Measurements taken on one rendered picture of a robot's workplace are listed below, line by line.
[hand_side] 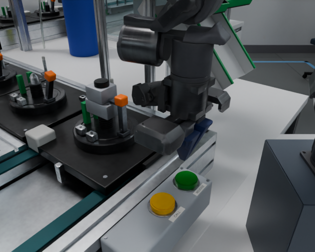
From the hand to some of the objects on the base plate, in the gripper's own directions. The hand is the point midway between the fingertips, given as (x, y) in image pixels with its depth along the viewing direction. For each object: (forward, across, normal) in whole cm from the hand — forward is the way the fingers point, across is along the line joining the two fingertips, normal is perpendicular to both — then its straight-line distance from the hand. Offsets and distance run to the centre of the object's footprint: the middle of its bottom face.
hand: (184, 142), depth 47 cm
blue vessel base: (+20, +62, +100) cm, 120 cm away
